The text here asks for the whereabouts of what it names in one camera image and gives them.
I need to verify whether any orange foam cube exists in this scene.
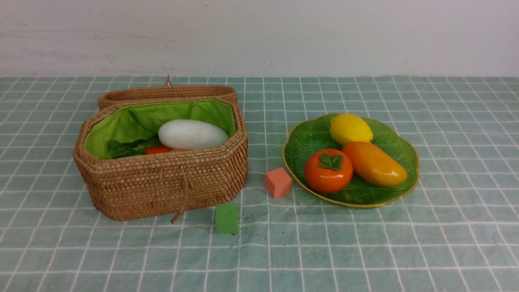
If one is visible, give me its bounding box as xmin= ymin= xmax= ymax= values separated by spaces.
xmin=264 ymin=167 xmax=292 ymax=199

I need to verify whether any woven wicker basket green lining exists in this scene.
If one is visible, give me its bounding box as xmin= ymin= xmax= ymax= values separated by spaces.
xmin=73 ymin=77 xmax=249 ymax=223

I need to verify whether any orange persimmon with green leaves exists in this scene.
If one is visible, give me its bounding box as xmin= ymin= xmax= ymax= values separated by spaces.
xmin=304 ymin=148 xmax=354 ymax=194

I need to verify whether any green foam cube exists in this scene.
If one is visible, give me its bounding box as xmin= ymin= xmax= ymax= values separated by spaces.
xmin=215 ymin=204 xmax=239 ymax=234

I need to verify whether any green checkered tablecloth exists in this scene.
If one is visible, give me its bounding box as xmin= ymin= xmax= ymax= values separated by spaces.
xmin=0 ymin=76 xmax=519 ymax=292

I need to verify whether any yellow lemon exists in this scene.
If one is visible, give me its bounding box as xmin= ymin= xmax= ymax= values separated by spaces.
xmin=330 ymin=114 xmax=374 ymax=146

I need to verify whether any green glass leaf plate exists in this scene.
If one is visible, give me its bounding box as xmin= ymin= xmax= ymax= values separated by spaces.
xmin=283 ymin=114 xmax=420 ymax=208

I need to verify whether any orange yellow mango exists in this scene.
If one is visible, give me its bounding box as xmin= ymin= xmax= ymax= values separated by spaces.
xmin=342 ymin=141 xmax=408 ymax=188

